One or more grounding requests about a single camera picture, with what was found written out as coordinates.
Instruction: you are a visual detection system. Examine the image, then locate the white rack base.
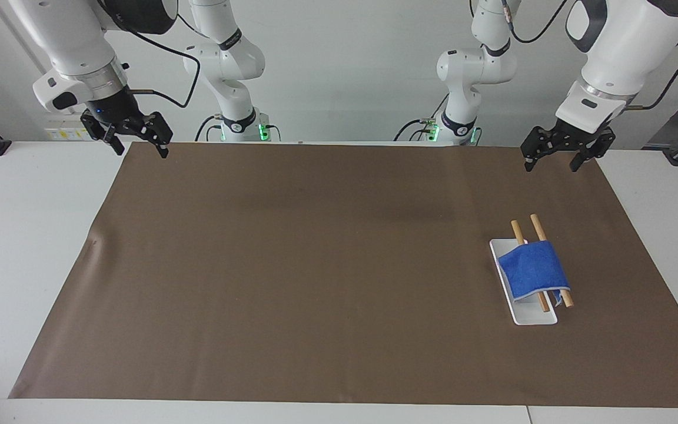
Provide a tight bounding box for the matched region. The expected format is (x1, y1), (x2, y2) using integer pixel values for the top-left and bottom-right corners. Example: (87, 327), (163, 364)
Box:
(488, 238), (559, 326)

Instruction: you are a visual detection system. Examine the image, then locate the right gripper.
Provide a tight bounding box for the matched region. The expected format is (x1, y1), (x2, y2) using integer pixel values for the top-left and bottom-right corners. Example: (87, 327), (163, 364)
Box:
(80, 85), (174, 159)

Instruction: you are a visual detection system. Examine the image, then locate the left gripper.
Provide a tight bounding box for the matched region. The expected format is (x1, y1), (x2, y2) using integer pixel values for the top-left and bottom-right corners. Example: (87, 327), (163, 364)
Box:
(520, 118), (617, 173)

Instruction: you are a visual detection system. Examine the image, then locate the wooden rod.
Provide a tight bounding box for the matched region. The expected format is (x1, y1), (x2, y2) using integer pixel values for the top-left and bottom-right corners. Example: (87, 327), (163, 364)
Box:
(510, 220), (551, 313)
(529, 213), (576, 309)

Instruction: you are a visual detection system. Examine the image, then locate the blue towel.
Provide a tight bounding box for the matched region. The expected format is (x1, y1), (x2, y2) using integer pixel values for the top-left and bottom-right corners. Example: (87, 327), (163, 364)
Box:
(497, 240), (571, 307)

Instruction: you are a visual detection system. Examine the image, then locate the black cable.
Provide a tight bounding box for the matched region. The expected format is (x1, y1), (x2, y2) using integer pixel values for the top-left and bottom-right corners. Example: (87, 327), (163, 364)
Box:
(99, 0), (202, 110)
(194, 114), (225, 143)
(393, 119), (435, 143)
(627, 16), (678, 112)
(500, 0), (571, 45)

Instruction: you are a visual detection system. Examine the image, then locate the white wall socket strip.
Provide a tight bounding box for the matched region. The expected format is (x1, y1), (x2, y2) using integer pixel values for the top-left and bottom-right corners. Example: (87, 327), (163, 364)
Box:
(44, 125), (90, 142)

